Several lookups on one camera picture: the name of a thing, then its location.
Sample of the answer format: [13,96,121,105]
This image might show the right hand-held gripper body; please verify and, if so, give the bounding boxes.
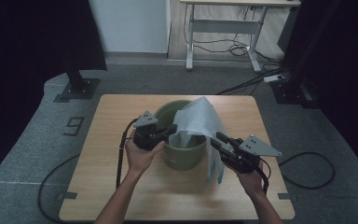
[220,133,283,175]

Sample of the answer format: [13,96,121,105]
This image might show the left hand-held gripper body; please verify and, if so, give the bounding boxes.
[132,110,166,152]

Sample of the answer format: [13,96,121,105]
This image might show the green plastic bucket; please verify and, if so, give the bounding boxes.
[153,99,208,172]

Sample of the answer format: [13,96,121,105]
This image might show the white plastic bag blue edge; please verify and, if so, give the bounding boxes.
[168,96,231,186]

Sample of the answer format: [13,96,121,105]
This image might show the person's left hand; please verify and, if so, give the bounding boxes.
[124,138,167,175]

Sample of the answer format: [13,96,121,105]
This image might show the person's right hand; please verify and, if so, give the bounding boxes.
[226,162,266,196]

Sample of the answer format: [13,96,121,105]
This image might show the white power strip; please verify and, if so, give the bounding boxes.
[263,74,285,84]

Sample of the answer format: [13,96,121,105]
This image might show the black stand base left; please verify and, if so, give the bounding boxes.
[53,62,102,104]

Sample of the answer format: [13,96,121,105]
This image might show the white desk with metal legs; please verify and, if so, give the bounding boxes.
[179,0,302,74]

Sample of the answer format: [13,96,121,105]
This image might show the dark curtain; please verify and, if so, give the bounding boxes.
[278,0,358,183]
[0,0,108,188]

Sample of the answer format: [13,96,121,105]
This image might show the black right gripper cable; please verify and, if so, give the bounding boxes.
[255,158,270,194]

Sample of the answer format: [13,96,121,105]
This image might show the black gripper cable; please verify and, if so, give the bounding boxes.
[115,117,140,189]
[255,158,270,194]

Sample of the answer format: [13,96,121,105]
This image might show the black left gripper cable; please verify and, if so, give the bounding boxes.
[115,117,140,189]

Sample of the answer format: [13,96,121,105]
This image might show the black stand with base plate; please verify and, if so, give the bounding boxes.
[269,0,343,110]

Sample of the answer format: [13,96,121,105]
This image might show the black floor cable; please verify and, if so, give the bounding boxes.
[278,151,337,190]
[37,153,82,224]

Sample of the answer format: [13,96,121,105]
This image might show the tangle of black desk cables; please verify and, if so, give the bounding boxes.
[183,4,291,96]

